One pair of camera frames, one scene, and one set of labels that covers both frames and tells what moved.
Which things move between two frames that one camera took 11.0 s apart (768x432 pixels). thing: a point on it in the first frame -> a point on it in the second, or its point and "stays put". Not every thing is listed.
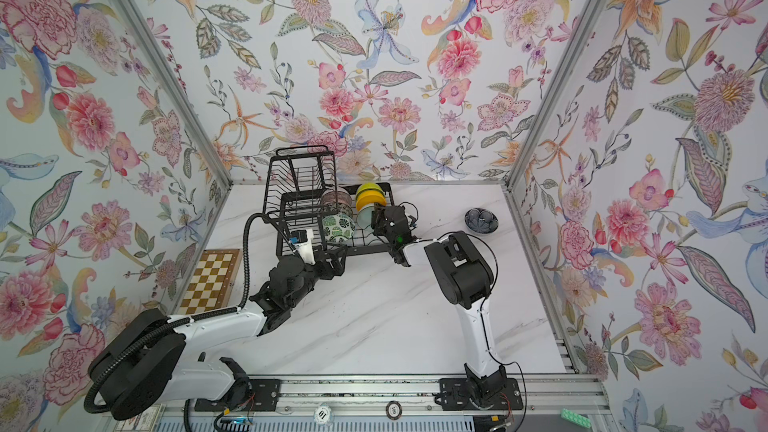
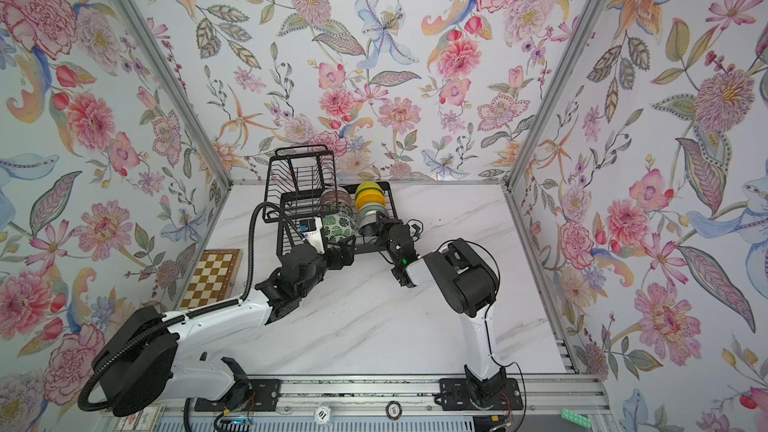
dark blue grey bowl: [481, 221] -> [368, 229]
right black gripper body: [382, 227] -> [387, 233]
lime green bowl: [369, 186] stays put
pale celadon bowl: [364, 215] stays put
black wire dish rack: [313, 212] stays put
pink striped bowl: [336, 195] stays put
